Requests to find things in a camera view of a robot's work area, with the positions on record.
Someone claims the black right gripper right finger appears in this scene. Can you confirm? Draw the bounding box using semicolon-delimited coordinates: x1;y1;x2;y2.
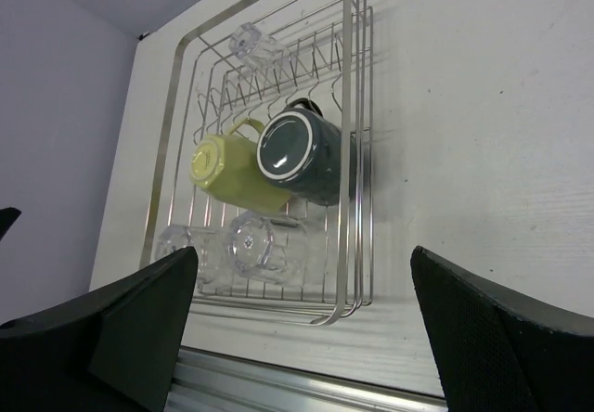
410;246;593;411

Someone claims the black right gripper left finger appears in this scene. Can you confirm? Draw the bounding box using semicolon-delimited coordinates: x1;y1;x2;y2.
1;247;199;411

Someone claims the clear faceted glass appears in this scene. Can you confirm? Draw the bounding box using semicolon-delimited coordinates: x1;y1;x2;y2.
154;225;232;294
225;212;310;286

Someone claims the yellow-green ceramic mug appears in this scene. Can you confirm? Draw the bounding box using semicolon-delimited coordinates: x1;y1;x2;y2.
189;118;291;212

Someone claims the dark grey ceramic mug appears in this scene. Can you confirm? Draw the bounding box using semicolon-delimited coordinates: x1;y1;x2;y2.
256;97;342;206

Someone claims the aluminium table edge rail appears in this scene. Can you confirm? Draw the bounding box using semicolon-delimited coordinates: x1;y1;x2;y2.
164;347;447;411

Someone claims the metal wire dish rack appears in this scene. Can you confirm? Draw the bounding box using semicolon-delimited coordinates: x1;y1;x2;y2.
138;0;375;328

